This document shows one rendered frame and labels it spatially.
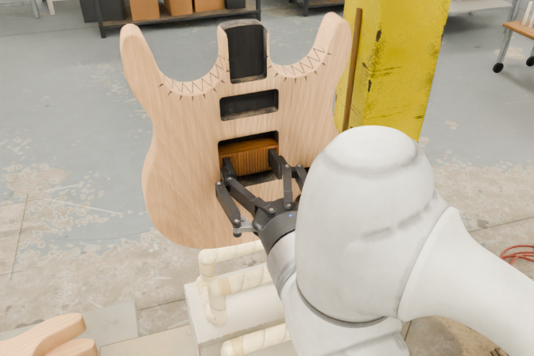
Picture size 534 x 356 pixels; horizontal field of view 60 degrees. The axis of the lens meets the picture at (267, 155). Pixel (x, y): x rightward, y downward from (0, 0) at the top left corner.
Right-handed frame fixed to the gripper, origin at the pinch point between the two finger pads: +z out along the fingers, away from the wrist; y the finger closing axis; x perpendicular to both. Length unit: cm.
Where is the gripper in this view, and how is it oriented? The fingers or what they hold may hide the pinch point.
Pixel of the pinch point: (249, 162)
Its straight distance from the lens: 74.8
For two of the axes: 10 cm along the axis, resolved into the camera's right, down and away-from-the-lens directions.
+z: -3.3, -5.4, 7.7
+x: -0.1, -8.2, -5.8
